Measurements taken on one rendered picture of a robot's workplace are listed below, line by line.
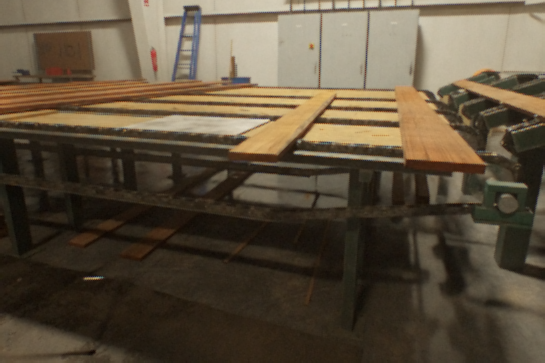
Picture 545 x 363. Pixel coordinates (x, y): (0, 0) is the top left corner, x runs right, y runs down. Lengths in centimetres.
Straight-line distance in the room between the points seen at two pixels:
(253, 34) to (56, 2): 526
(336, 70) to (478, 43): 247
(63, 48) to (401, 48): 784
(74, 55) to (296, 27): 570
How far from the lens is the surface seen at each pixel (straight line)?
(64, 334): 194
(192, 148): 151
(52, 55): 1088
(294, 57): 701
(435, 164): 109
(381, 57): 677
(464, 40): 747
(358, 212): 141
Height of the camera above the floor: 113
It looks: 15 degrees down
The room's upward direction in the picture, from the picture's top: straight up
